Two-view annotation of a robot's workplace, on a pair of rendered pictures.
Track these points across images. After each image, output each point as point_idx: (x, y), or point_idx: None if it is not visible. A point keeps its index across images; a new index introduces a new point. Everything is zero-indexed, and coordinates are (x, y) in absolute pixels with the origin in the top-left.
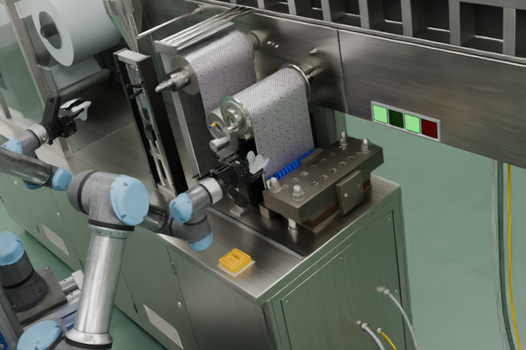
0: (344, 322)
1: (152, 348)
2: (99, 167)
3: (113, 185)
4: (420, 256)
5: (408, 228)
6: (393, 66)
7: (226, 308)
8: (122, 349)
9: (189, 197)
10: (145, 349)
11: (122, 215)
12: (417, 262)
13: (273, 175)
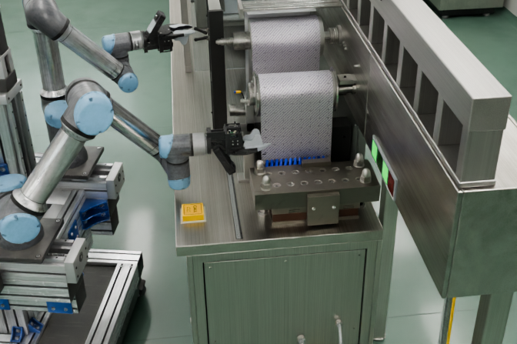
0: (276, 322)
1: None
2: (198, 91)
3: (83, 95)
4: (471, 330)
5: None
6: (386, 108)
7: None
8: (171, 253)
9: (173, 140)
10: (185, 263)
11: (78, 121)
12: (462, 334)
13: (271, 159)
